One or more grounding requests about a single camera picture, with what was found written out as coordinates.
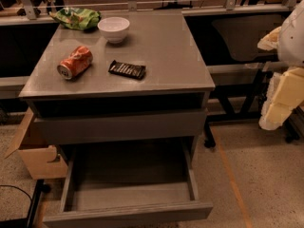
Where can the metal railing frame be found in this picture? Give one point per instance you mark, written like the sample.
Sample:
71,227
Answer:
24,11

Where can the white ceramic bowl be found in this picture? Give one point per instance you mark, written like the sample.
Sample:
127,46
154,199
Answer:
114,29

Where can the green chip bag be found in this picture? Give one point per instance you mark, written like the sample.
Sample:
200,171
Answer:
77,18

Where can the crushed orange soda can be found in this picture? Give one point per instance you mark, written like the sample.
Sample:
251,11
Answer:
77,62

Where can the black rxbar chocolate bar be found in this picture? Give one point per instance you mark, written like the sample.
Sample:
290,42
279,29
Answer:
127,70

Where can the brown cardboard box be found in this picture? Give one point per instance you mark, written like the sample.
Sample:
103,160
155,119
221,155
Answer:
40,158

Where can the open grey middle drawer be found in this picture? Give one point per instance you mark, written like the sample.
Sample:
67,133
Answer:
120,184

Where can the black table frame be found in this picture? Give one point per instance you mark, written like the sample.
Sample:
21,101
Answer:
253,96

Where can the cream foam-padded gripper finger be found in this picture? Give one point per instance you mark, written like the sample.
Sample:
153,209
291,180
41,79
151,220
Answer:
270,41
285,93

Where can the grey drawer cabinet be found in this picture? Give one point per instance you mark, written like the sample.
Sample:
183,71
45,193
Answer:
176,77

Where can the closed grey upper drawer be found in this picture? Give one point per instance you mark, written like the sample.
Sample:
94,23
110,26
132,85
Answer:
122,128

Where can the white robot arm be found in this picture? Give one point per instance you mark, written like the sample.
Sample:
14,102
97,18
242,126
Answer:
290,48

